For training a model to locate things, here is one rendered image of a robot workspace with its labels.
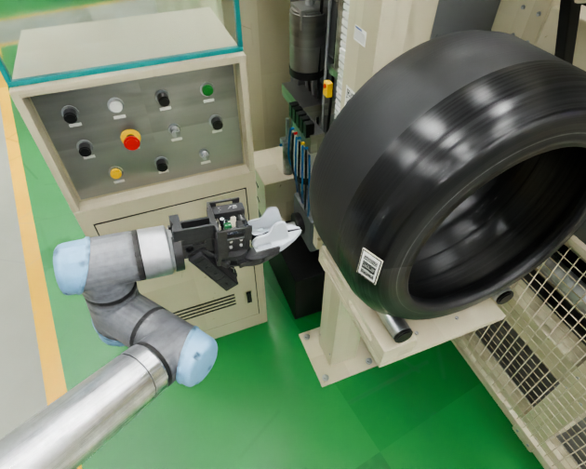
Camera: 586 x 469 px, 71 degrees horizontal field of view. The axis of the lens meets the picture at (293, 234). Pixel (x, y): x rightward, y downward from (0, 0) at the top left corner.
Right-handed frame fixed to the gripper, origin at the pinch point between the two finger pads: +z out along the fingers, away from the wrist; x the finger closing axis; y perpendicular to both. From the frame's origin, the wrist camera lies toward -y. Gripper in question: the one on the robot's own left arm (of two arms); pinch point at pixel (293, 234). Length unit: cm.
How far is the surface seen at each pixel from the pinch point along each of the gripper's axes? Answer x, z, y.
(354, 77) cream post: 32.6, 26.4, 11.5
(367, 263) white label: -9.4, 9.6, -0.2
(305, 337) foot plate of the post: 42, 36, -115
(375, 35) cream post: 26.7, 25.2, 22.5
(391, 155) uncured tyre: -3.0, 12.8, 16.0
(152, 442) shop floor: 22, -36, -125
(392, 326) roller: -8.6, 23.5, -26.2
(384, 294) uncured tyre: -11.2, 14.2, -8.0
